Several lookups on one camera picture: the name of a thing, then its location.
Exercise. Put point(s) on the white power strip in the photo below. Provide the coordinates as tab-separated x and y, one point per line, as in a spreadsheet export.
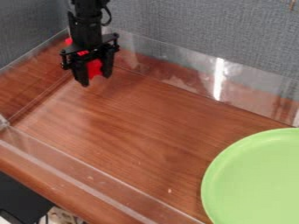
60	216

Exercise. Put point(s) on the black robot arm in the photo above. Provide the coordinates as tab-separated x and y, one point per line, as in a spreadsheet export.
91	8

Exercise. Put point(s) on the clear acrylic barrier wall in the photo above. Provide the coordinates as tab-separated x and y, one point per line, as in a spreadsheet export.
116	150

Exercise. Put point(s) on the red plastic block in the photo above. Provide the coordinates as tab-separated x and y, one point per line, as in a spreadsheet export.
94	66

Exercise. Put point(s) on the black box under table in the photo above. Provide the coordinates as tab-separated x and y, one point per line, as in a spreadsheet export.
20	201

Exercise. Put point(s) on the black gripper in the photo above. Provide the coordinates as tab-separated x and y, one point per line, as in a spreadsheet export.
88	39

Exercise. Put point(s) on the green plate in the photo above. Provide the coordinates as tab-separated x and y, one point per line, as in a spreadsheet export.
250	185

